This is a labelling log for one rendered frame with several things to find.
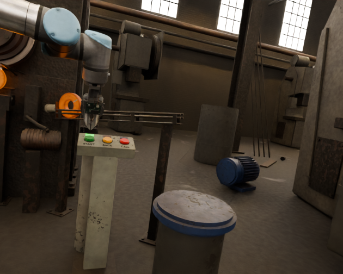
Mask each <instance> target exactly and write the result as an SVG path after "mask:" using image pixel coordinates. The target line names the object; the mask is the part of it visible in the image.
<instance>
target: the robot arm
mask: <svg viewBox="0 0 343 274"><path fill-rule="evenodd" d="M0 28H2V29H5V30H8V31H11V32H14V33H18V34H21V35H24V36H27V37H30V38H32V39H34V40H38V41H41V50H42V53H43V54H44V55H47V56H49V57H58V58H66V59H73V60H81V61H83V73H82V78H83V79H84V80H85V84H86V85H88V86H89V91H88V93H85V94H84V96H83V100H81V107H80V110H81V113H82V115H83V119H84V121H85V125H86V126H87V127H88V129H90V130H92V129H93V128H94V127H95V126H96V125H97V123H98V121H99V119H100V117H101V115H102V114H103V112H104V103H103V97H102V95H100V94H101V90H102V87H104V85H105V83H106V82H107V80H108V76H110V73H108V71H109V62H110V56H111V49H112V39H111V38H110V37H109V36H107V35H104V34H102V33H99V32H95V31H92V30H86V31H85V34H84V33H81V28H80V24H79V21H78V19H77V18H76V16H75V15H74V14H73V13H72V12H70V11H68V10H66V9H64V8H52V9H50V8H47V7H44V6H42V5H36V4H33V3H30V2H27V1H24V0H0ZM91 114H92V115H93V119H92V123H90V115H91ZM90 125H91V127H90Z"/></svg>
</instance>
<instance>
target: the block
mask: <svg viewBox="0 0 343 274"><path fill-rule="evenodd" d="M41 91H42V88H41V87H40V86H36V85H26V89H25V99H24V118H23V120H24V121H25V122H30V121H29V120H28V119H26V118H25V115H31V116H32V117H31V118H32V119H33V120H35V121H36V122H38V121H39V120H40V107H41Z"/></svg>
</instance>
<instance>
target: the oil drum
mask: <svg viewBox="0 0 343 274"><path fill-rule="evenodd" d="M238 112H239V109H236V108H229V107H226V106H223V107H221V106H216V105H207V104H203V105H201V111H200V118H199V123H198V124H199V125H198V132H197V139H196V143H195V151H194V160H196V161H198V162H200V163H204V164H208V165H214V166H217V164H218V162H219V161H220V160H221V159H223V158H230V157H231V153H232V147H233V143H234V137H235V131H236V125H237V118H238Z"/></svg>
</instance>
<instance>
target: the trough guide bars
mask: <svg viewBox="0 0 343 274"><path fill-rule="evenodd" d="M56 111H58V112H56V114H58V119H62V114H68V115H82V113H63V112H62V111H81V110H77V109H56ZM104 113H125V114H130V115H121V114H102V115H101V117H100V119H102V120H103V116H119V117H131V123H134V118H135V117H136V121H140V117H145V118H158V119H173V124H174V125H176V123H180V119H183V117H180V115H183V113H156V112H139V111H108V110H104ZM135 114H136V115H135ZM140 114H155V115H172V116H149V115H140Z"/></svg>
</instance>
